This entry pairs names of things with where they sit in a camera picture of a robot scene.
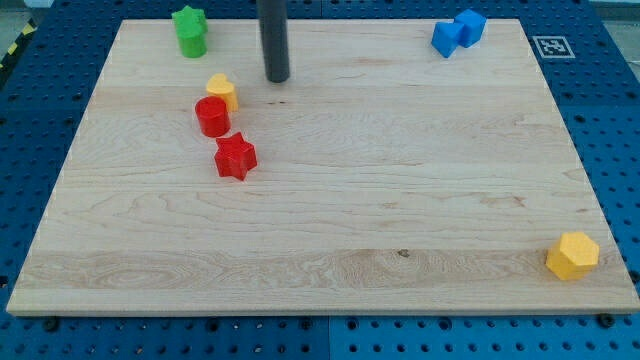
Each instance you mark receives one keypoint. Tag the blue cube block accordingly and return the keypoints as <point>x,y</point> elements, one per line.
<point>473,24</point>

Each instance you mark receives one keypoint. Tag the yellow heart block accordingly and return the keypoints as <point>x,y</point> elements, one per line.
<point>219,85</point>

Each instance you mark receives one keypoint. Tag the green star block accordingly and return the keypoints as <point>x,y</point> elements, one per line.
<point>189,21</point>

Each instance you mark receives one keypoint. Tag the red cylinder block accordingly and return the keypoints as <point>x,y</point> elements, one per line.
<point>213,117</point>

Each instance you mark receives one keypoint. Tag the blue angular block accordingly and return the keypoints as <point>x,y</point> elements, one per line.
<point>446,36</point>

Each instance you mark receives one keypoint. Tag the light wooden board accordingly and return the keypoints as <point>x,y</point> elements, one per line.
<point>390,181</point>

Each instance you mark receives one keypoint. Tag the white fiducial marker tag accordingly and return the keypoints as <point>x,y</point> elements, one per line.
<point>553,47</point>

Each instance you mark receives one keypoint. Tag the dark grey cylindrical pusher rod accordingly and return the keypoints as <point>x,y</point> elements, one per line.
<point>272,15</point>

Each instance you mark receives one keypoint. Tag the green cylinder block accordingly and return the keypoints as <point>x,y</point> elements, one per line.
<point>191,40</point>

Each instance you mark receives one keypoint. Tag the yellow hexagon block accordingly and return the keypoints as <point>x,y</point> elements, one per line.
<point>572,256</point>

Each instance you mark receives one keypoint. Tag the red star block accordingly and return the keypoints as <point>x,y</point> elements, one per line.
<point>235,156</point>

